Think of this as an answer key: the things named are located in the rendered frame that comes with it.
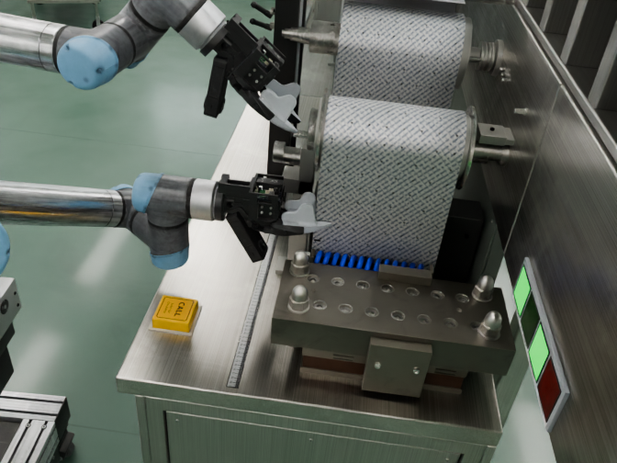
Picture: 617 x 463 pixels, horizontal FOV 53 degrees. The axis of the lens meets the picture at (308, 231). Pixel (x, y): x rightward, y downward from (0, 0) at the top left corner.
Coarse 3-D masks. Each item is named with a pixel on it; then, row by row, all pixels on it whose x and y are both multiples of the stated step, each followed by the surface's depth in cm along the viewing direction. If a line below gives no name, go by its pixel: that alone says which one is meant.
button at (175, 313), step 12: (168, 300) 118; (180, 300) 118; (192, 300) 118; (156, 312) 115; (168, 312) 115; (180, 312) 115; (192, 312) 116; (156, 324) 114; (168, 324) 114; (180, 324) 114
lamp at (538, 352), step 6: (540, 324) 78; (540, 330) 78; (540, 336) 78; (534, 342) 79; (540, 342) 77; (534, 348) 79; (540, 348) 77; (546, 348) 75; (534, 354) 79; (540, 354) 77; (546, 354) 75; (534, 360) 78; (540, 360) 76; (534, 366) 78; (540, 366) 76; (534, 372) 78
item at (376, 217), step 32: (320, 192) 109; (352, 192) 109; (384, 192) 108; (416, 192) 107; (448, 192) 107; (352, 224) 113; (384, 224) 112; (416, 224) 111; (384, 256) 116; (416, 256) 115
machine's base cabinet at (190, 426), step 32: (160, 416) 110; (192, 416) 109; (224, 416) 108; (256, 416) 107; (160, 448) 115; (192, 448) 114; (224, 448) 113; (256, 448) 112; (288, 448) 111; (320, 448) 110; (352, 448) 109; (384, 448) 108; (416, 448) 107; (448, 448) 106; (480, 448) 105
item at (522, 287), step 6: (522, 270) 88; (522, 276) 88; (522, 282) 87; (516, 288) 90; (522, 288) 87; (528, 288) 85; (516, 294) 90; (522, 294) 87; (516, 300) 89; (522, 300) 86; (522, 306) 86
